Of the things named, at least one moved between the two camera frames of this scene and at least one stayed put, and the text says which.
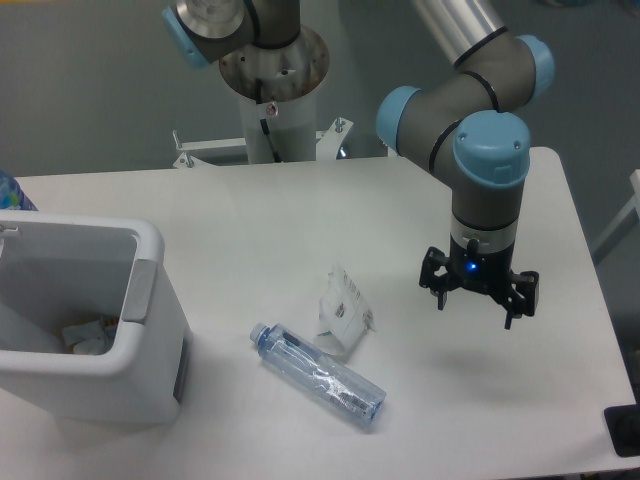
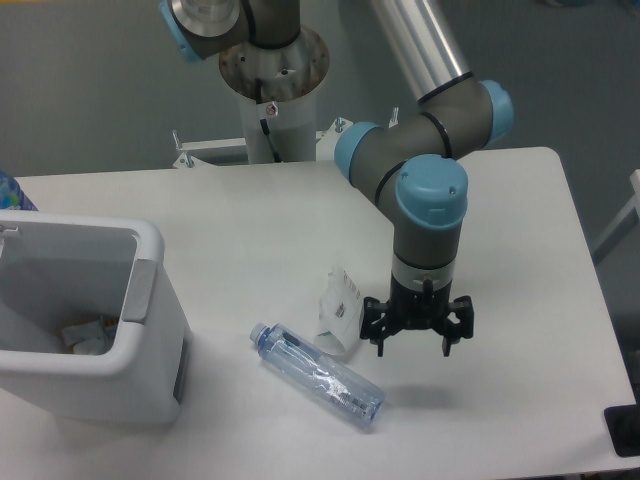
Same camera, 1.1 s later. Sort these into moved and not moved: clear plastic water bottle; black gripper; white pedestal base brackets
Moved: black gripper
Not moved: white pedestal base brackets; clear plastic water bottle
